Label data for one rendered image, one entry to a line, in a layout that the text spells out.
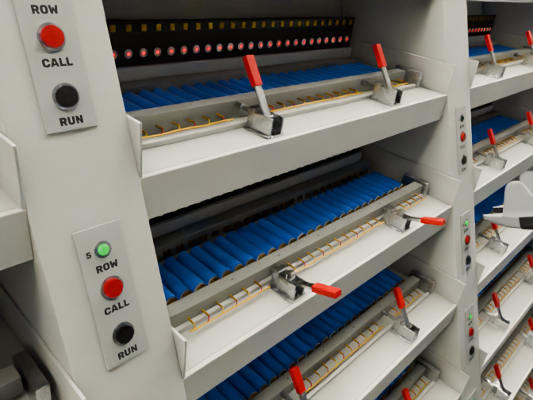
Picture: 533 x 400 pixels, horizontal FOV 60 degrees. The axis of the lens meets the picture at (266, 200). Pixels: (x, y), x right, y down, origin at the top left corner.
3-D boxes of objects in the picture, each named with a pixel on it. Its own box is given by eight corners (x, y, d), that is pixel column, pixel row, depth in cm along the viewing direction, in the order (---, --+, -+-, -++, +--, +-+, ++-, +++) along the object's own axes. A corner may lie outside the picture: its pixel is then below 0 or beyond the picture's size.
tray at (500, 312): (552, 279, 143) (571, 242, 137) (473, 384, 103) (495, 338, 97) (487, 248, 155) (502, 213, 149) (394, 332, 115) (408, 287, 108)
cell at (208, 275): (187, 260, 61) (219, 285, 57) (175, 265, 60) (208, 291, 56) (188, 248, 60) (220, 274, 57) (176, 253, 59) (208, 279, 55)
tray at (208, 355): (446, 226, 87) (462, 181, 83) (181, 410, 47) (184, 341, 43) (358, 184, 99) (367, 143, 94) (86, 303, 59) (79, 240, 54)
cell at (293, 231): (273, 222, 72) (304, 241, 68) (265, 226, 71) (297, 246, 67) (274, 212, 71) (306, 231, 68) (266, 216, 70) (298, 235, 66)
